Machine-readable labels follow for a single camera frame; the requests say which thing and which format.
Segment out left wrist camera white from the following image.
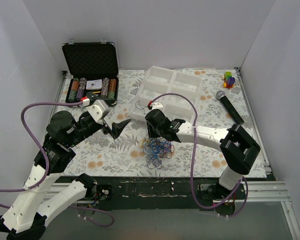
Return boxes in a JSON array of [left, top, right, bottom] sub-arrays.
[[85, 99, 110, 123]]

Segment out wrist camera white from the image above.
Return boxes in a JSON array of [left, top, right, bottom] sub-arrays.
[[147, 101, 164, 111], [85, 99, 110, 123]]

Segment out tangled coloured wire pile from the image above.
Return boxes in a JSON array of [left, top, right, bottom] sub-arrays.
[[138, 136, 176, 169]]

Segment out black handheld microphone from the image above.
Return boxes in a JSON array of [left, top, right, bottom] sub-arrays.
[[216, 90, 244, 125]]

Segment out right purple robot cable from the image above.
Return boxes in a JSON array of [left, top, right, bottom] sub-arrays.
[[152, 92, 249, 217]]

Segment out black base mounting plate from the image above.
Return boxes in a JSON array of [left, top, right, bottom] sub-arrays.
[[64, 176, 248, 211]]

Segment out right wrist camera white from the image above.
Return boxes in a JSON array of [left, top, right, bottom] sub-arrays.
[[147, 101, 164, 111]]

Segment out playing card deck box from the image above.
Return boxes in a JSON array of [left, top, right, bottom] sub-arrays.
[[86, 79, 103, 91]]

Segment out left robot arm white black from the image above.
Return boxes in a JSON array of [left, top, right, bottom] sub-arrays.
[[0, 96, 130, 240]]

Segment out black poker chip case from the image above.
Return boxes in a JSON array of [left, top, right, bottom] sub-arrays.
[[61, 42, 119, 106]]

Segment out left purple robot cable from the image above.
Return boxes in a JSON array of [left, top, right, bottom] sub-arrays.
[[0, 98, 115, 228]]

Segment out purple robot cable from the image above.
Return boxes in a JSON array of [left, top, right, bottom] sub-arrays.
[[0, 98, 115, 228], [152, 92, 249, 217]]

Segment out colourful toy block figure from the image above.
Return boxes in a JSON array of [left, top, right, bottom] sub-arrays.
[[222, 71, 236, 89]]

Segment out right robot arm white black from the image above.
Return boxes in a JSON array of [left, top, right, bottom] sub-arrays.
[[145, 109, 261, 199]]

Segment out white plastic compartment tray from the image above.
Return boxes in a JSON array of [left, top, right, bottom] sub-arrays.
[[128, 66, 203, 122]]

